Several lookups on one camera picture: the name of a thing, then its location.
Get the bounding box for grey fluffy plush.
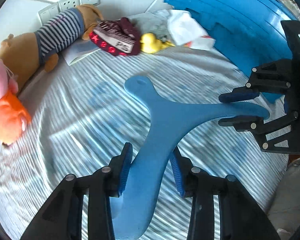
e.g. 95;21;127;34
128;9;172;42

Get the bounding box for white wall socket panel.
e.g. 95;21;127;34
38;0;100;25

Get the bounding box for white blue booklet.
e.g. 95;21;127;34
61;39;99;66

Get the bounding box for white tissue pack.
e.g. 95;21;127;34
167;10;215;51

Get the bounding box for red patterned sock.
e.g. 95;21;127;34
89;32;128;56

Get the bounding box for brown dog plush striped shirt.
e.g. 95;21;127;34
0;4;104;88

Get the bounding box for yellow rubber duck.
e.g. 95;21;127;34
140;33;175;54

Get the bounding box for striped white bed sheet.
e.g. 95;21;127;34
0;47;288;239

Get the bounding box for blue plastic storage crate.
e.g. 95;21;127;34
163;0;300;104

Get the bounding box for pink pig plush orange dress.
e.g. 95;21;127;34
0;60;32;145

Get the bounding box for maroon knitted sock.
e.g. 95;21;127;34
92;17;141;56

